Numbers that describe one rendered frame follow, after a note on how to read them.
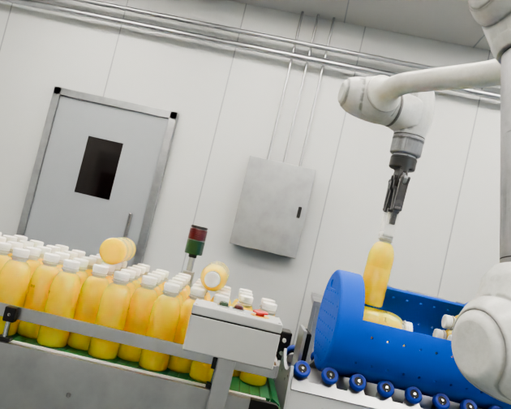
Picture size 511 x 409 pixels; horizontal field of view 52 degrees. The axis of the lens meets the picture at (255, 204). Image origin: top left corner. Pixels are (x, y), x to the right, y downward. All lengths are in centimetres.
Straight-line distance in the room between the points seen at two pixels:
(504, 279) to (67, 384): 97
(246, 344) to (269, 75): 411
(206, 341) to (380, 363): 50
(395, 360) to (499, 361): 65
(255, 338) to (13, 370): 58
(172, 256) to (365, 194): 187
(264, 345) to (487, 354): 51
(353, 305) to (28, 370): 80
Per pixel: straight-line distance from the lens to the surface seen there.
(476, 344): 84
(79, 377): 135
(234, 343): 117
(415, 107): 154
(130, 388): 133
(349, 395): 146
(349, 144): 493
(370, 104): 145
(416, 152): 154
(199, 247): 182
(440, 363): 148
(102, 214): 513
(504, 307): 83
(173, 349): 131
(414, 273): 494
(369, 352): 142
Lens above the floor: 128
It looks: 3 degrees up
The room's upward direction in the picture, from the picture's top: 13 degrees clockwise
